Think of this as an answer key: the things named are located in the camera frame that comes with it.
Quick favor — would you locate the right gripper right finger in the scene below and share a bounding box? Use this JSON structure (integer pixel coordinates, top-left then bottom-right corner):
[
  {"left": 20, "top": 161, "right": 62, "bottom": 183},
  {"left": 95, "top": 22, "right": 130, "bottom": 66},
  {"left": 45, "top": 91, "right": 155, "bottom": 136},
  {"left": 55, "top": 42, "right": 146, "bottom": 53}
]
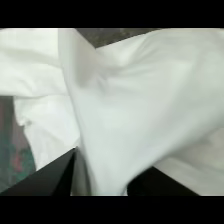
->
[{"left": 126, "top": 166, "right": 202, "bottom": 196}]

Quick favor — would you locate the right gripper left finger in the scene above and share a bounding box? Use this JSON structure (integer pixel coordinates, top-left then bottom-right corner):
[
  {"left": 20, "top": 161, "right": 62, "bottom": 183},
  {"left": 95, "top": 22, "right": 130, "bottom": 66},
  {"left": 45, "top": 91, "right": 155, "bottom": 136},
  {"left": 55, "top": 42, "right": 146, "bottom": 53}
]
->
[{"left": 0, "top": 146, "right": 79, "bottom": 196}]

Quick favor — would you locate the white shirt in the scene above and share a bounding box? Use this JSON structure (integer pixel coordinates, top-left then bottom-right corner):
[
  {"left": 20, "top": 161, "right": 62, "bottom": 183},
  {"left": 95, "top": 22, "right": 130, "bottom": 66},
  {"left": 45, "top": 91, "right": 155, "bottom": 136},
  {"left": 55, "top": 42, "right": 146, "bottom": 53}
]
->
[{"left": 0, "top": 28, "right": 224, "bottom": 196}]

